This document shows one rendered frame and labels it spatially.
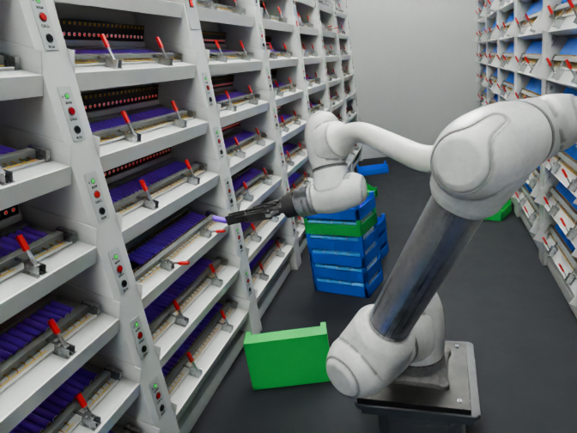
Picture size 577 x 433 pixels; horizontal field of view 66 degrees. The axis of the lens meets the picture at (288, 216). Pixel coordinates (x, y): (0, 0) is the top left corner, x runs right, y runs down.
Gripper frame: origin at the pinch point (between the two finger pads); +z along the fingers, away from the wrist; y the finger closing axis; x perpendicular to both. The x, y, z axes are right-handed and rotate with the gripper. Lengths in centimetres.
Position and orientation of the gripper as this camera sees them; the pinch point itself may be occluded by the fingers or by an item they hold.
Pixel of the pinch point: (238, 216)
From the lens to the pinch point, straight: 139.9
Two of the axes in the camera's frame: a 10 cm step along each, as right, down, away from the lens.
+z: -9.1, 2.0, 3.5
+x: 3.1, 9.2, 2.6
